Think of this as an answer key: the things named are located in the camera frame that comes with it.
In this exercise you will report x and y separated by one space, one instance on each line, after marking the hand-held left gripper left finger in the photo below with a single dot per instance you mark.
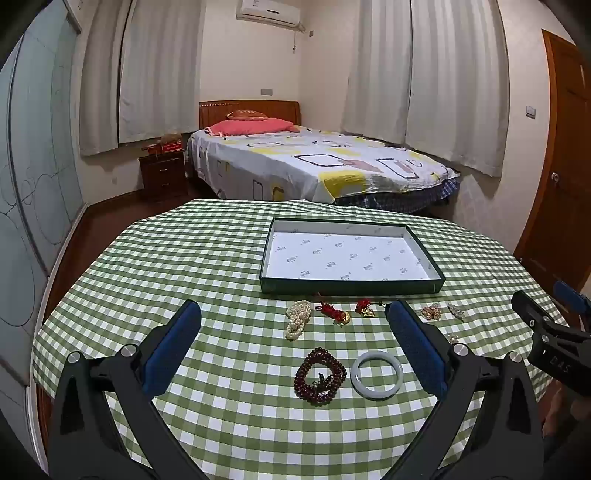
171 350

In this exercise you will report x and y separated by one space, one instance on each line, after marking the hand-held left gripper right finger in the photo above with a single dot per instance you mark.
415 346

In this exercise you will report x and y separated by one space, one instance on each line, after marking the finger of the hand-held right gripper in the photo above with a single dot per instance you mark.
575 300
531 311

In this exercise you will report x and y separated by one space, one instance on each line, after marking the small gold brooch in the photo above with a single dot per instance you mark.
430 312

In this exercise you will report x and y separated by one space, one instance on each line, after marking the red tassel gold bell charm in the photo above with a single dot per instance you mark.
365 309

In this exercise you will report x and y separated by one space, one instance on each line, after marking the white jade bangle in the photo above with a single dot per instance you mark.
358 385

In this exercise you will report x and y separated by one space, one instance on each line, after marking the dark green box tray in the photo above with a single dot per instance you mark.
341 256

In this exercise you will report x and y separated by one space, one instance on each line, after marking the silver brooch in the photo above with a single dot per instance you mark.
455 311

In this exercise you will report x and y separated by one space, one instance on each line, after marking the green checked tablecloth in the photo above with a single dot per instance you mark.
184 258

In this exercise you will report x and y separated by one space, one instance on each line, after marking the blue plaid blanket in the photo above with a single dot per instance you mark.
397 201

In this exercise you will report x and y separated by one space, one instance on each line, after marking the brown wooden door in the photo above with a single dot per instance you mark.
561 138

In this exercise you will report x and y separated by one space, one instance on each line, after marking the dark wooden nightstand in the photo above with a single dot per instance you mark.
162 175

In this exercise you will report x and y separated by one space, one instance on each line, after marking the red gift box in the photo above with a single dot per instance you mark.
170 147

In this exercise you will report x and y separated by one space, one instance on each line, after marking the bed with patterned sheet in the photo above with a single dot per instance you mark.
323 161

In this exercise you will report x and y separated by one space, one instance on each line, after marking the frosted glass wardrobe door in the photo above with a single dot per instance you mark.
32 161

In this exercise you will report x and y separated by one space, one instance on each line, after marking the pink pillow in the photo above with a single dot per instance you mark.
249 127

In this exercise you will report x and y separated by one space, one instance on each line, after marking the wide white curtain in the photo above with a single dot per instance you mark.
161 69
457 83

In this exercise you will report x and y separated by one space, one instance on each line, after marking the orange embroidered cushion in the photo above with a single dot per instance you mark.
247 114

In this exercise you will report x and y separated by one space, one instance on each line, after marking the narrow white curtain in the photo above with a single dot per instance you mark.
99 78
376 69

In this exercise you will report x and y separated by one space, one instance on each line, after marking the white air conditioner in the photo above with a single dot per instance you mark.
268 11

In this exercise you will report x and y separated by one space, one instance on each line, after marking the wall light switch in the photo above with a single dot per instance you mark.
531 111

